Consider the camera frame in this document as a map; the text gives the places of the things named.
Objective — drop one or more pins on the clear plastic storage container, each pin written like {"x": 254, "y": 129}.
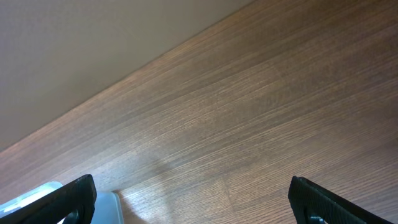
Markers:
{"x": 107, "y": 206}

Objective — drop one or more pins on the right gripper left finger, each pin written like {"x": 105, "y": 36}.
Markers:
{"x": 72, "y": 203}

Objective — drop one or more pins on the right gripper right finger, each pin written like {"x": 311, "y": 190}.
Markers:
{"x": 312, "y": 203}

